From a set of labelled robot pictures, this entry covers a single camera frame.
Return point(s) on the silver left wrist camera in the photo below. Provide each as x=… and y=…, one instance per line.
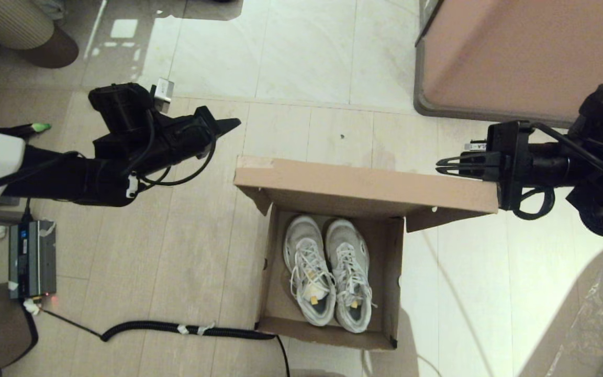
x=163, y=94

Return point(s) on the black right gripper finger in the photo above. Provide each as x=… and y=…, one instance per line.
x=464, y=158
x=466, y=174

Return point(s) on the white sneaker small yellow tag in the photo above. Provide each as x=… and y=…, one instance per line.
x=351, y=262

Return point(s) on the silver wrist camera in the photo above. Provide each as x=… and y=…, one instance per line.
x=163, y=94
x=477, y=146

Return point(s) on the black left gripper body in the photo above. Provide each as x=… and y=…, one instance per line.
x=170, y=141

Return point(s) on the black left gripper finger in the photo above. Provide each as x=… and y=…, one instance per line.
x=225, y=125
x=208, y=116

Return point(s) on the brown cardboard shoe box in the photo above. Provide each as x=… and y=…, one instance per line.
x=343, y=199

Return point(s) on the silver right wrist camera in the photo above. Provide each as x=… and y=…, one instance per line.
x=477, y=146

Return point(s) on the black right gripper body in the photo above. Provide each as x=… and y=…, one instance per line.
x=521, y=162

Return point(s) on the large pink cabinet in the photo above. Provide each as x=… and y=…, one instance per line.
x=532, y=52

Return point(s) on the black stick green tip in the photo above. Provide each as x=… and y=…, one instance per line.
x=29, y=129

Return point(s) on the beige ribbed round pouf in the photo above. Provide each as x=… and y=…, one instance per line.
x=8, y=23

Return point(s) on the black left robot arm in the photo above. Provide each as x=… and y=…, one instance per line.
x=71, y=178

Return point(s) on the white sneaker large yellow tag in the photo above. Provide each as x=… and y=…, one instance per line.
x=306, y=262

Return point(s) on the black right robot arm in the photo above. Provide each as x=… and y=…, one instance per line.
x=600, y=173

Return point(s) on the clear crinkled plastic sheet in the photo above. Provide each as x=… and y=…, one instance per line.
x=594, y=335

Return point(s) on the grey metal power inverter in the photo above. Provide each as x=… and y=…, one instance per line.
x=32, y=262

